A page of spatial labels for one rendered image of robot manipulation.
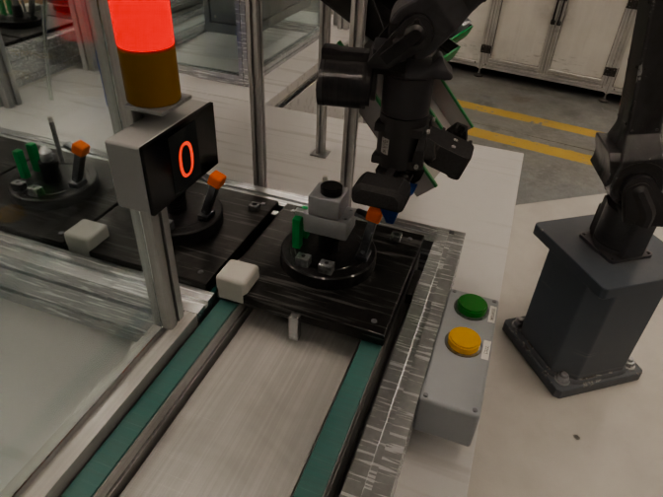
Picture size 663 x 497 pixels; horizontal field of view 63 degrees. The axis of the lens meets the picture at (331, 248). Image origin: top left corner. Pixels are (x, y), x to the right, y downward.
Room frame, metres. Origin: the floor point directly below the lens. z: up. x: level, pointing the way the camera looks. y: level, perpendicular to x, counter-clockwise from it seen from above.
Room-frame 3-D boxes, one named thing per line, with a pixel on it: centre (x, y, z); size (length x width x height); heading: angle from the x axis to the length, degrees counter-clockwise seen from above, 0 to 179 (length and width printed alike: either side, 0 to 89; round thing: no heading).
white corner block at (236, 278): (0.57, 0.13, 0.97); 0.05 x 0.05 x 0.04; 72
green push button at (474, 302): (0.55, -0.20, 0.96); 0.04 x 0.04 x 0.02
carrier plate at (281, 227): (0.63, 0.00, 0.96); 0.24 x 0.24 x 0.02; 72
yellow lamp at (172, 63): (0.49, 0.17, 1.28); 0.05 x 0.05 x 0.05
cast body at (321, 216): (0.63, 0.01, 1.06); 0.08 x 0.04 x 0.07; 72
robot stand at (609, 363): (0.58, -0.37, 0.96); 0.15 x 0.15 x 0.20; 18
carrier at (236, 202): (0.71, 0.25, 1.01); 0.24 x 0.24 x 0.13; 72
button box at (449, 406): (0.48, -0.17, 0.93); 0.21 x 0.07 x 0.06; 162
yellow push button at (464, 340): (0.48, -0.17, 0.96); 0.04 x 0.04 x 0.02
